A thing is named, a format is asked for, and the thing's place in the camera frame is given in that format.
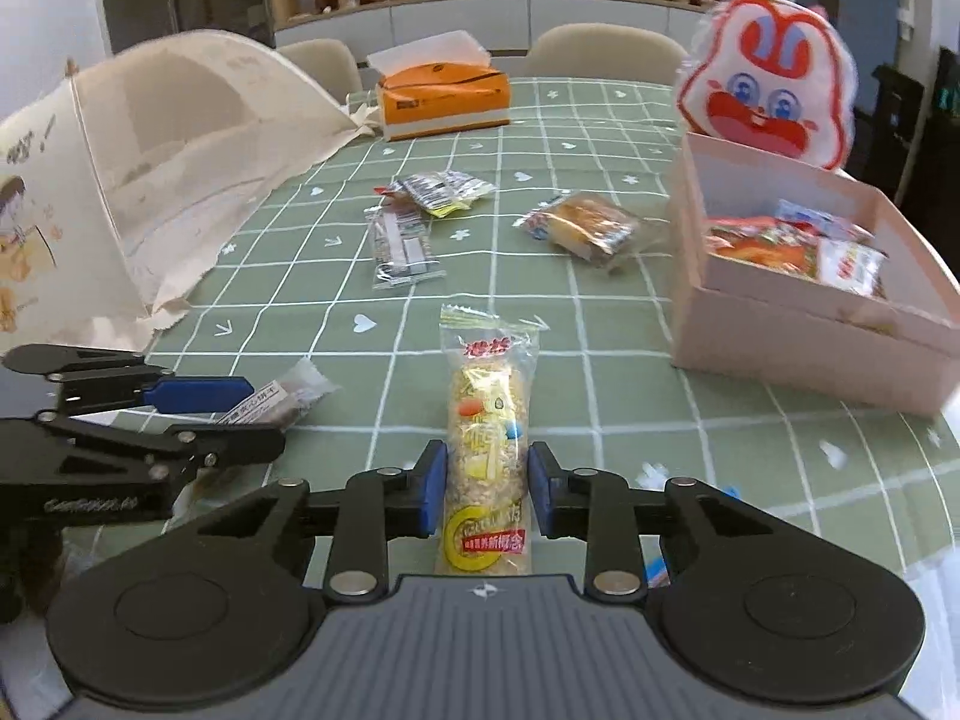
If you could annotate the pink cardboard box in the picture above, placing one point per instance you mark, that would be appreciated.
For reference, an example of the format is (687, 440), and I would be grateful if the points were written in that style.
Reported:
(787, 352)

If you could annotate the white red-print snack packet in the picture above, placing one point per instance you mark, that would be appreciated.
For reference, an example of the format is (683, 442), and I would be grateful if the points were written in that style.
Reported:
(847, 266)

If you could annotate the black aquarium cabinet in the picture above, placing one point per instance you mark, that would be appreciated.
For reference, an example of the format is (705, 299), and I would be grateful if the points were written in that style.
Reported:
(896, 120)

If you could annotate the red white rabbit plush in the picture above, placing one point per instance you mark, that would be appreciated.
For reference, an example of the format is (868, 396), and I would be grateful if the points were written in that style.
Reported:
(765, 90)

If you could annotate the blue red small packet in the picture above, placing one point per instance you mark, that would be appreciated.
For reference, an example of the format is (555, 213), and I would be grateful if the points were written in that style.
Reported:
(658, 568)

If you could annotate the clear-wrapped bread packet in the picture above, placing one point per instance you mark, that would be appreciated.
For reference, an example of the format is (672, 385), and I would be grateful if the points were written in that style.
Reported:
(592, 229)

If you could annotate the beige mesh food cover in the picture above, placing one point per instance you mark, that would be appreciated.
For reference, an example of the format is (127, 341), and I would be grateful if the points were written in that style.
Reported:
(187, 135)

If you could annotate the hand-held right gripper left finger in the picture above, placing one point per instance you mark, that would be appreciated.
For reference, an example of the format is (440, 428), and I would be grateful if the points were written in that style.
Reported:
(431, 487)

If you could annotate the orange tissue box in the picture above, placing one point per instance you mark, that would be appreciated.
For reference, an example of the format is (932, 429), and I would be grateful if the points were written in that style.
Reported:
(442, 97)

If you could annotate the clear packet stick snacks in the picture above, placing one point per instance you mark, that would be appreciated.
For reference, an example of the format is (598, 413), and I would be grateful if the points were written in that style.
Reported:
(401, 244)

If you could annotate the clear packet brown snack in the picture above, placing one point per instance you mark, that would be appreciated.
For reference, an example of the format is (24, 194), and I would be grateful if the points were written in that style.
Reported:
(289, 397)

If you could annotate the green checked tablecloth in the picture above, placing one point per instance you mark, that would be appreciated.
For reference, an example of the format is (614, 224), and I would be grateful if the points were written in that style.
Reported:
(600, 360)

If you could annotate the white yellow snack sachet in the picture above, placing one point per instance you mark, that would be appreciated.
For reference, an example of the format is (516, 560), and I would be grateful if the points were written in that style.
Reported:
(471, 184)
(424, 193)

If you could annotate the red snack packet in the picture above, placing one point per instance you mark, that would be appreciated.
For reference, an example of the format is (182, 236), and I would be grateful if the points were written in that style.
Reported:
(750, 244)

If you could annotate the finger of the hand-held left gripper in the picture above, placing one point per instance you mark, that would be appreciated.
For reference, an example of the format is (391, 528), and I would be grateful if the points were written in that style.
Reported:
(232, 446)
(199, 394)

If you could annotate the clear packet blue candies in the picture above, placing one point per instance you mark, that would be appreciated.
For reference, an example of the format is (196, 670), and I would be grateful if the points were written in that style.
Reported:
(814, 216)

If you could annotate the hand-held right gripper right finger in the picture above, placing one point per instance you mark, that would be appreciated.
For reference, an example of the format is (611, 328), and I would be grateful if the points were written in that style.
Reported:
(538, 491)

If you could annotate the beige chair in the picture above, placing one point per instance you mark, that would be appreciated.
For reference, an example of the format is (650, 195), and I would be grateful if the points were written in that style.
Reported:
(322, 64)
(607, 52)

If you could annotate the rice cracker snack packet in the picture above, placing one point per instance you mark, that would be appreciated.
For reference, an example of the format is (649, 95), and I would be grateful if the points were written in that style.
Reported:
(487, 420)

